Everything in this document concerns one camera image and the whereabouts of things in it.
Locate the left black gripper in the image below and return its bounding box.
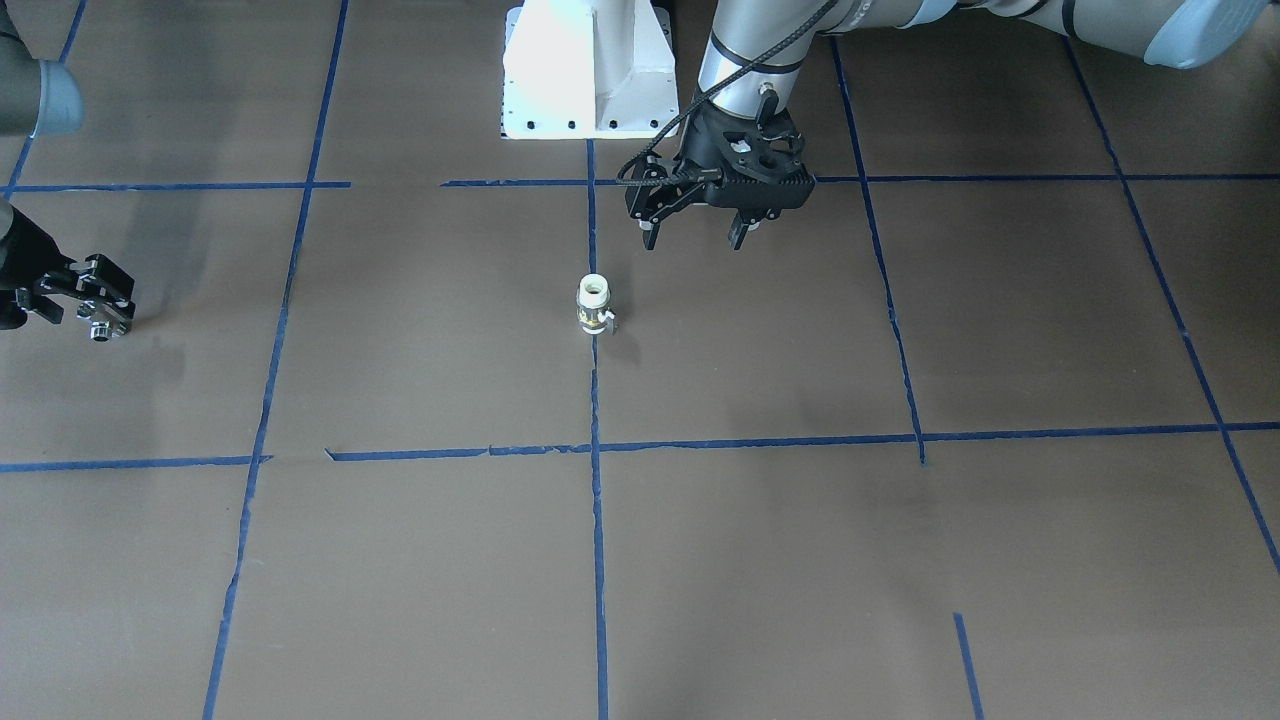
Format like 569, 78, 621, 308
625, 100, 813, 251

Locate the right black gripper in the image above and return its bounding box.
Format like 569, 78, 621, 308
1, 200, 136, 331

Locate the chrome pipe fitting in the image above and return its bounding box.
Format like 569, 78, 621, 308
77, 299, 136, 342

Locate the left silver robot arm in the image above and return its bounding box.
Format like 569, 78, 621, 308
618, 1, 1277, 250

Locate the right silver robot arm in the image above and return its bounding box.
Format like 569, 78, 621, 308
1, 6, 136, 342

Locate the white column with base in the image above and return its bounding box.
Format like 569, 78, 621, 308
500, 1, 678, 141

